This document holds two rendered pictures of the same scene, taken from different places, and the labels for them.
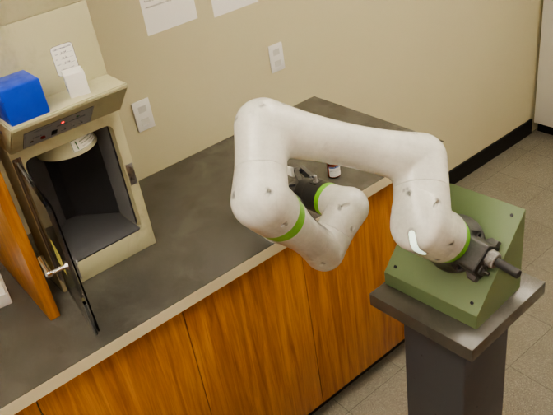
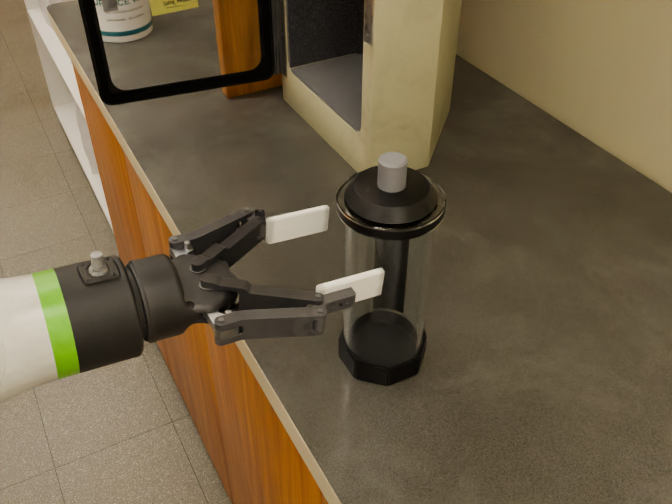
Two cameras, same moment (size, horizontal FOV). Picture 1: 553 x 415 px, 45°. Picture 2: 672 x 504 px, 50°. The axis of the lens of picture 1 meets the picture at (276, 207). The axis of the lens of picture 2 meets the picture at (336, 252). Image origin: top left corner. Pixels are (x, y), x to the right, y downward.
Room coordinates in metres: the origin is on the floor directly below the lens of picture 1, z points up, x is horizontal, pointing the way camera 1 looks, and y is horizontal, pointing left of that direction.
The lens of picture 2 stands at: (1.82, -0.55, 1.58)
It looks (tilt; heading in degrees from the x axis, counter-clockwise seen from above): 39 degrees down; 96
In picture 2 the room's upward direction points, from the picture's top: straight up
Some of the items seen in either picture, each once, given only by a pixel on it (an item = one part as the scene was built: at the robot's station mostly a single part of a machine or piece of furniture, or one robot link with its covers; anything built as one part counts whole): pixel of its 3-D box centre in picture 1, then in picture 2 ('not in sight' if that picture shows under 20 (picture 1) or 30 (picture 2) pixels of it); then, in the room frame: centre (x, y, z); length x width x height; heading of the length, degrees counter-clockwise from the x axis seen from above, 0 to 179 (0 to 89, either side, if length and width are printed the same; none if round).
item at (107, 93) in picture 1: (67, 117); not in sight; (1.62, 0.49, 1.46); 0.32 x 0.11 x 0.10; 124
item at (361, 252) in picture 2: not in sight; (386, 277); (1.80, 0.04, 1.06); 0.11 x 0.11 x 0.21
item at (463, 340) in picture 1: (456, 293); not in sight; (1.32, -0.43, 0.92); 0.32 x 0.32 x 0.04; 37
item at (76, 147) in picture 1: (63, 137); not in sight; (1.76, 0.57, 1.34); 0.18 x 0.18 x 0.05
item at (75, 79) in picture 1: (76, 81); not in sight; (1.65, 0.45, 1.54); 0.05 x 0.05 x 0.06; 20
